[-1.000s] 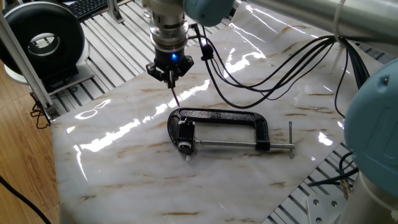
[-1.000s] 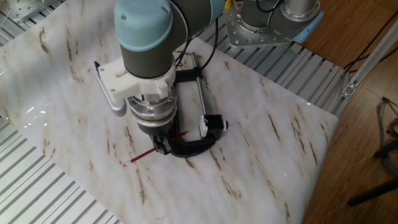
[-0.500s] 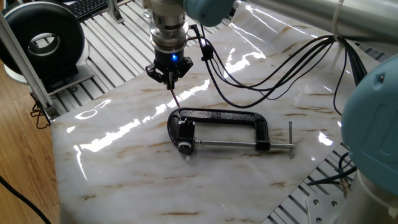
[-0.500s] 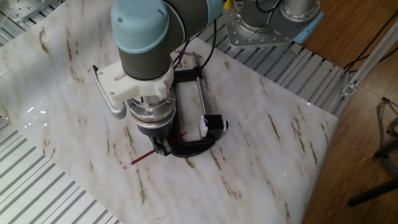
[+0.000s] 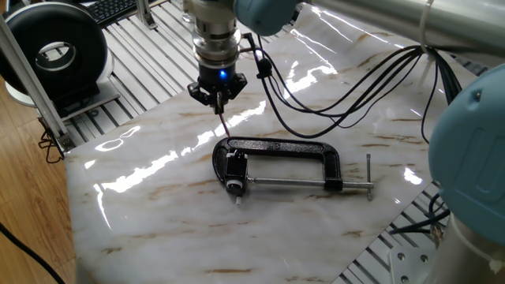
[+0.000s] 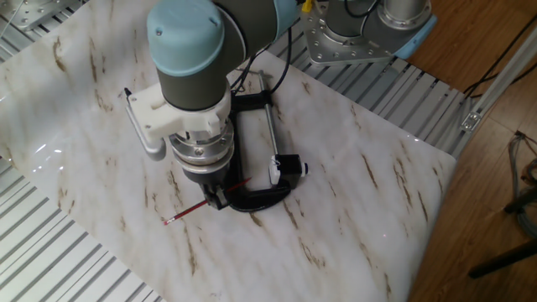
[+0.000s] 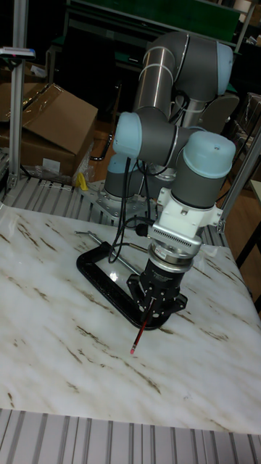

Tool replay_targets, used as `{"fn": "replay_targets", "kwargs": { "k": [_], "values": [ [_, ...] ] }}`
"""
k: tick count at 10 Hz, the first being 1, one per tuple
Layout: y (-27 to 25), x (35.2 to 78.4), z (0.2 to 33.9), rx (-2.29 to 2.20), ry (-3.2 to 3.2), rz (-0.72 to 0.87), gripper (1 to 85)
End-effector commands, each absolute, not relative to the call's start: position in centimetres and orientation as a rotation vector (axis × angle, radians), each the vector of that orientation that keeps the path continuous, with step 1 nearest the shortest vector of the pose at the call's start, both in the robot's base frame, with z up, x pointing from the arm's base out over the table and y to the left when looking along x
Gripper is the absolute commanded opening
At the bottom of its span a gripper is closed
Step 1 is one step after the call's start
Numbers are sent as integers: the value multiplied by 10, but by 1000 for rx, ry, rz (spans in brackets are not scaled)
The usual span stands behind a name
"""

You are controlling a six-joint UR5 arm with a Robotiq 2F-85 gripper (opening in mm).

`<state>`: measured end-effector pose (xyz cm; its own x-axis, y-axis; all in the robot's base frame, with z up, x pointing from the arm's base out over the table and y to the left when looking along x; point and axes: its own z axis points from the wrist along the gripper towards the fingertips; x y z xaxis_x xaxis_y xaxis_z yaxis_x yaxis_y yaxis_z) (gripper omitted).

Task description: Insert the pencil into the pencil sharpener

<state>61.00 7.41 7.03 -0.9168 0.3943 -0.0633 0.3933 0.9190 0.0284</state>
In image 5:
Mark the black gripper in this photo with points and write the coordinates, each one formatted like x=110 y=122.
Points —
x=219 y=77

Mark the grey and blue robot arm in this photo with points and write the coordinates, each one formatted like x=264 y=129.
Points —
x=375 y=19

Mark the black and white pencil sharpener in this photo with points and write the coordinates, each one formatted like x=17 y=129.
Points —
x=236 y=169

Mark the clear drinking glass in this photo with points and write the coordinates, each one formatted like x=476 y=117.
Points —
x=185 y=13

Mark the black metal C-clamp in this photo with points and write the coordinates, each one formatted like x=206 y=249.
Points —
x=284 y=146

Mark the black computer keyboard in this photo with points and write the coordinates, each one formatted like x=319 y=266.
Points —
x=114 y=10

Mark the glossy marble pattern sheet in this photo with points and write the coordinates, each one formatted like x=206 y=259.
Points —
x=197 y=236

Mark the small aluminium bracket post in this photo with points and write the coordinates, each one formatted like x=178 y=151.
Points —
x=145 y=16

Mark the aluminium frame post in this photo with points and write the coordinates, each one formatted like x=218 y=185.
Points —
x=27 y=79

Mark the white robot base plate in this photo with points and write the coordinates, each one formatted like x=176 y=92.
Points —
x=410 y=268

